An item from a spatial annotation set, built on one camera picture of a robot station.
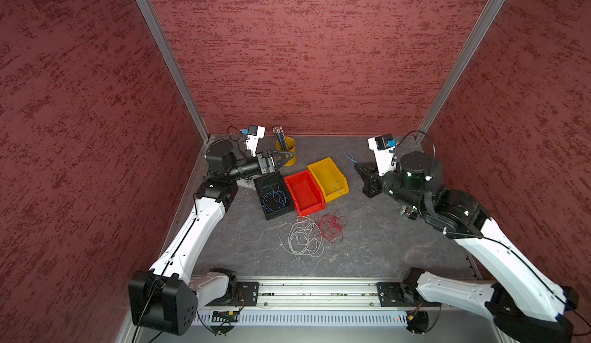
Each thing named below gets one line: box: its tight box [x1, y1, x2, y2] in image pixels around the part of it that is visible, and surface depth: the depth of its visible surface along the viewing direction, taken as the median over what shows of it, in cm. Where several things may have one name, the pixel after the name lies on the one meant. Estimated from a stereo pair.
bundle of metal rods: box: [272, 125, 288, 152], surface depth 104 cm
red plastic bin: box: [283, 169, 327, 219], surface depth 94 cm
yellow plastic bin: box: [307, 156, 350, 204], surface depth 105 cm
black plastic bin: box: [253, 170, 295, 221], surface depth 97 cm
